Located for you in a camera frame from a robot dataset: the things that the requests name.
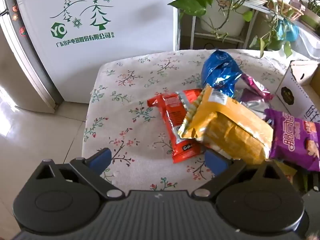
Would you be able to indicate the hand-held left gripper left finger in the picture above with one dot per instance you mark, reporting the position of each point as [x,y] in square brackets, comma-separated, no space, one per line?
[101,158]

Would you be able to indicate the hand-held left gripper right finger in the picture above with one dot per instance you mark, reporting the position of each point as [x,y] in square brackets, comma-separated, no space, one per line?
[215,162]

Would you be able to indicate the large yellow snack packet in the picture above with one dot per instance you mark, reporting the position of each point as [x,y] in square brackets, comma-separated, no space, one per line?
[232,130]

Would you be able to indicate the red snack packet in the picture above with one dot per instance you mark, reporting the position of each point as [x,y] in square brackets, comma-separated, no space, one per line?
[172,120]

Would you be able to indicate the silver foil snack packet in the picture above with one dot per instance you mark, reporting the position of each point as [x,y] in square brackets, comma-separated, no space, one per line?
[252,103]

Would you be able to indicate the purple snack packet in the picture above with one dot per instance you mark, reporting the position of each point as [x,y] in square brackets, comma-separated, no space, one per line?
[287,137]

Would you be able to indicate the blue foil snack bag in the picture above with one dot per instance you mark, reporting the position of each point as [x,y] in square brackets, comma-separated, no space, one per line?
[220,72]

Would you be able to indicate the cardboard box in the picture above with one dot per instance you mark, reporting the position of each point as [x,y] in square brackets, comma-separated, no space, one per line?
[290,85]

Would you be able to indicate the floral tablecloth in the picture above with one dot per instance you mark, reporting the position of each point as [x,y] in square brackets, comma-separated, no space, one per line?
[130,85]

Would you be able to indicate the white refrigerator with green print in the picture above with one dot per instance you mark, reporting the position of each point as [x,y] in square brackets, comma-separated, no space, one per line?
[112,42]

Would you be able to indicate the brown carton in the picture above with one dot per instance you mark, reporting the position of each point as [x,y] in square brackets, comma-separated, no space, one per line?
[212,42]

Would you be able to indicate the white plant pot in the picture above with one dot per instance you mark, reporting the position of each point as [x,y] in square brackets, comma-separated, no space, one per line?
[225,17]

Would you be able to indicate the grey printed table cover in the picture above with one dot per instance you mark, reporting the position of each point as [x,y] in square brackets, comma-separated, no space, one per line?
[307,45]

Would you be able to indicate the blue ribbon spool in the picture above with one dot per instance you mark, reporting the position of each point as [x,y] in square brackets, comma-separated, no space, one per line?
[287,30]

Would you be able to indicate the white metal plant rack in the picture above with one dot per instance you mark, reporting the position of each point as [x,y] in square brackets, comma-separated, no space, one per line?
[240,3]

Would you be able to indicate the wicker basket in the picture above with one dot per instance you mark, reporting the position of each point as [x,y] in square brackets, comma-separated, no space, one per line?
[295,12]

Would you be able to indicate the green potted plant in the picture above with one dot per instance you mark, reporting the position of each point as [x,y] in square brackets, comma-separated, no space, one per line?
[311,17]

